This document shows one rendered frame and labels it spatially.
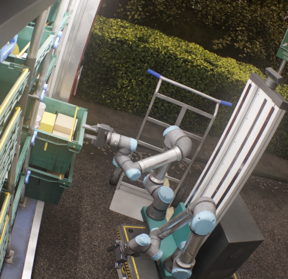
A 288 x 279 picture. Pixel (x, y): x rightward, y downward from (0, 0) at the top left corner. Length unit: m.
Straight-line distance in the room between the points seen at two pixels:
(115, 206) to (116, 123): 1.42
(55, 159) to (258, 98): 1.18
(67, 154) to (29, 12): 1.68
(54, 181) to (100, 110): 2.60
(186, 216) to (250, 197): 2.62
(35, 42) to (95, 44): 3.32
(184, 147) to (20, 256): 1.19
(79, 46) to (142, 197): 1.92
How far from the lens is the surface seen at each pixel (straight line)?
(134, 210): 3.27
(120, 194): 3.38
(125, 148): 1.98
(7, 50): 0.59
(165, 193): 2.31
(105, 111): 4.47
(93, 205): 3.16
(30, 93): 1.70
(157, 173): 2.33
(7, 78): 1.08
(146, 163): 1.97
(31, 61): 1.07
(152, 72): 2.93
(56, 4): 1.55
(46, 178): 1.97
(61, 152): 1.85
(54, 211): 2.98
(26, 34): 1.50
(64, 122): 2.04
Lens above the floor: 2.15
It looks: 28 degrees down
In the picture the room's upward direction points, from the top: 22 degrees clockwise
